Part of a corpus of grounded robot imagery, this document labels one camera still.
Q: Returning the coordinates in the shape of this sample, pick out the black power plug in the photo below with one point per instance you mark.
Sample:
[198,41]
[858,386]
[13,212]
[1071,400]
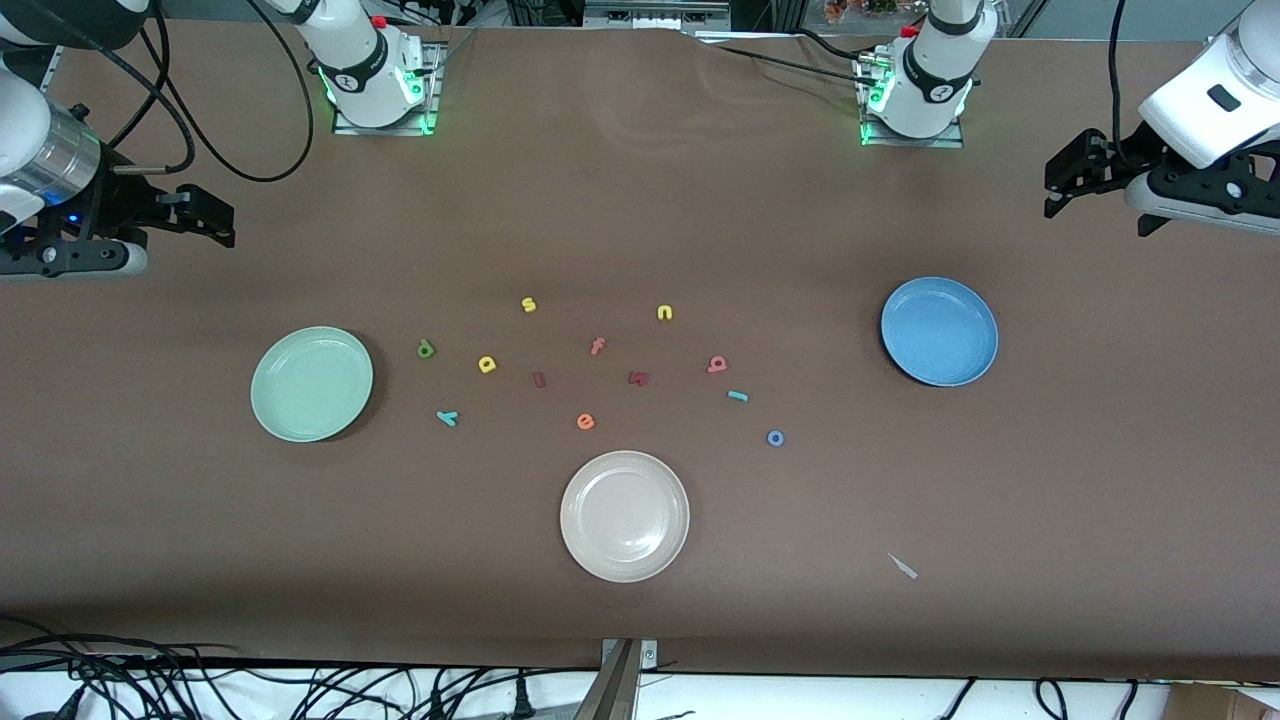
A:
[521,700]

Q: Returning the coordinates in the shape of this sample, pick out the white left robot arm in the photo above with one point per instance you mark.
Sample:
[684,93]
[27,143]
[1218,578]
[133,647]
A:
[935,70]

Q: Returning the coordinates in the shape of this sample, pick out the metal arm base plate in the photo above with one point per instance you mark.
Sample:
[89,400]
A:
[385,131]
[915,143]

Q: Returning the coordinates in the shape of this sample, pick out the green plate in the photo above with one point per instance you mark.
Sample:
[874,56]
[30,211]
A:
[311,385]

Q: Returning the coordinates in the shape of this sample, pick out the cardboard box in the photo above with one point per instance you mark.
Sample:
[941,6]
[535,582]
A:
[1220,703]

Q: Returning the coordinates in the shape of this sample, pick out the brown table cover sheet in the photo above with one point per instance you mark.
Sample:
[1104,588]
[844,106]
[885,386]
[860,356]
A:
[640,200]

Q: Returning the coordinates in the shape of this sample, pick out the small grey paper scrap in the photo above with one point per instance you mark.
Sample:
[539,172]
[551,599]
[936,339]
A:
[903,566]

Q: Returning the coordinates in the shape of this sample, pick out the metal corner bracket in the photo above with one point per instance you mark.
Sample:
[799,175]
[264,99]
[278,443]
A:
[648,655]

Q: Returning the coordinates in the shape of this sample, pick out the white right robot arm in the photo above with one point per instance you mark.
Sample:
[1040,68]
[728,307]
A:
[360,60]

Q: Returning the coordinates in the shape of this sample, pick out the aluminium profile post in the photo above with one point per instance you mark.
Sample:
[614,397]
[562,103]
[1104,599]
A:
[610,690]

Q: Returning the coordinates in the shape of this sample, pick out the grey metal box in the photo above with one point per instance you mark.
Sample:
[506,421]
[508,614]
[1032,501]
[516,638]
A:
[655,12]

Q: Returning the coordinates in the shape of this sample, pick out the beige plate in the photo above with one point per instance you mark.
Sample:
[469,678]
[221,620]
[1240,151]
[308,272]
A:
[625,517]

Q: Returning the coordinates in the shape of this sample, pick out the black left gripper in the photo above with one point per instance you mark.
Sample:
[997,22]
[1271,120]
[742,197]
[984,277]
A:
[1122,160]

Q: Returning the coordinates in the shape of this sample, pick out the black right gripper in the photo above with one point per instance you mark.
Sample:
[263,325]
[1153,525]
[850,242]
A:
[112,203]

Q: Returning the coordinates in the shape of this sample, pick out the blue plate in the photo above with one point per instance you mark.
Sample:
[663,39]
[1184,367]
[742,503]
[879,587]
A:
[940,332]

